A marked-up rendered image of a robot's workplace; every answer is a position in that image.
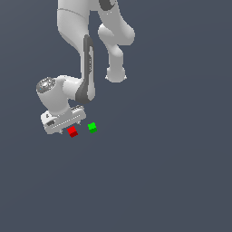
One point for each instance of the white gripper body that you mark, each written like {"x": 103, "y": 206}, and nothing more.
{"x": 62, "y": 120}

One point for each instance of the red cube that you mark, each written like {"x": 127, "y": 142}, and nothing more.
{"x": 72, "y": 131}

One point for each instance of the green cube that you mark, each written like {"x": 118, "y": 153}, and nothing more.
{"x": 92, "y": 127}

